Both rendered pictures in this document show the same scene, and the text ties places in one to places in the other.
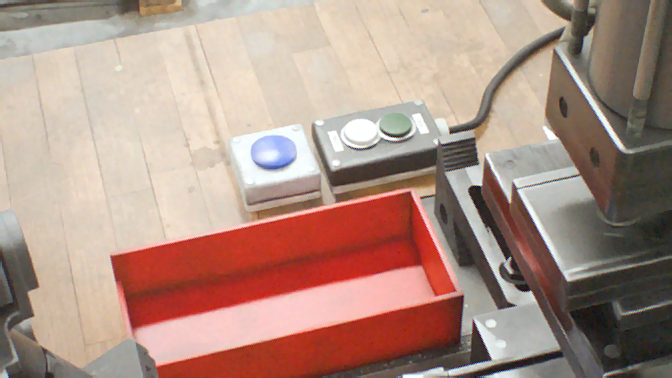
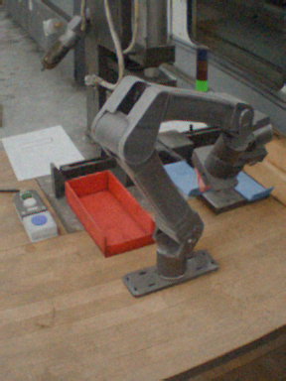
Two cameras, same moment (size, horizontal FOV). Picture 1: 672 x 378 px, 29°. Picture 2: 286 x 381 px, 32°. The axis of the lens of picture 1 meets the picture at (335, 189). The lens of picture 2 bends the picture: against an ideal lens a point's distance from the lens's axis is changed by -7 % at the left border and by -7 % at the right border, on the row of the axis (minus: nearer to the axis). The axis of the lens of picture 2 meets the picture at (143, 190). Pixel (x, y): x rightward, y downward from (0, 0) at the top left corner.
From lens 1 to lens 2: 1.30 m
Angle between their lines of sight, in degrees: 75
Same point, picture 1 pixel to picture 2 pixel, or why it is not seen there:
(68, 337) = (124, 267)
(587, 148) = (164, 55)
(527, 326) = not seen: hidden behind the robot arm
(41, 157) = (31, 292)
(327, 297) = (96, 212)
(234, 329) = (114, 229)
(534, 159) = not seen: hidden behind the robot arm
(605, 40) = (160, 33)
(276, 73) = not seen: outside the picture
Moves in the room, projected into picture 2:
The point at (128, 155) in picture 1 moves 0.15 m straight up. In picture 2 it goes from (29, 268) to (18, 211)
